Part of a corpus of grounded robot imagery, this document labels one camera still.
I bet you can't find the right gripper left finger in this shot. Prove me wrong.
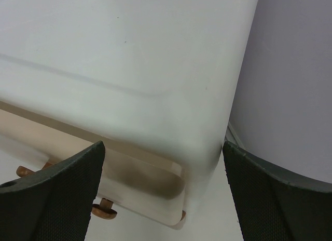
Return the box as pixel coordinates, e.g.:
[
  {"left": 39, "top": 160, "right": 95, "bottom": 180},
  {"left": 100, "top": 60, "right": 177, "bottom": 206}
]
[{"left": 1, "top": 141, "right": 105, "bottom": 240}]

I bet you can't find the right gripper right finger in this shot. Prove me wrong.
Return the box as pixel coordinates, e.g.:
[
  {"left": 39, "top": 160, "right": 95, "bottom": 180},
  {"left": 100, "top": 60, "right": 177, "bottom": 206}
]
[{"left": 223, "top": 141, "right": 331, "bottom": 240}]

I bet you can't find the brown drawer knob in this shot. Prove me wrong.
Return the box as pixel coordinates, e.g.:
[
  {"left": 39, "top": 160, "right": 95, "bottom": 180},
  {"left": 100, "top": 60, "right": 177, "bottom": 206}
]
[{"left": 91, "top": 198, "right": 117, "bottom": 220}]

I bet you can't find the bear head drawer knob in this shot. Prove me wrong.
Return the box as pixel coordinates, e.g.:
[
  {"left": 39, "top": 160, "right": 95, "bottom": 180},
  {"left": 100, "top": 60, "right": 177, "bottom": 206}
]
[{"left": 16, "top": 163, "right": 52, "bottom": 178}]

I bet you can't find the brown drawer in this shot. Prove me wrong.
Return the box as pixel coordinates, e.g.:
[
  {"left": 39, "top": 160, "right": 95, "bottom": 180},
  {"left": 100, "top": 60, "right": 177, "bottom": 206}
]
[{"left": 181, "top": 210, "right": 186, "bottom": 221}]

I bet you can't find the white shoe cabinet body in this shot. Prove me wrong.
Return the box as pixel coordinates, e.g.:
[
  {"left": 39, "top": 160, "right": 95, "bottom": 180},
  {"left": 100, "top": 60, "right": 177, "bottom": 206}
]
[{"left": 0, "top": 0, "right": 261, "bottom": 208}]

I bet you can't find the right aluminium frame rail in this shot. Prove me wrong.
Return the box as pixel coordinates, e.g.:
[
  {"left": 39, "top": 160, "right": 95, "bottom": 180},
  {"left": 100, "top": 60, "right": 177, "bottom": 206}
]
[{"left": 225, "top": 123, "right": 242, "bottom": 147}]

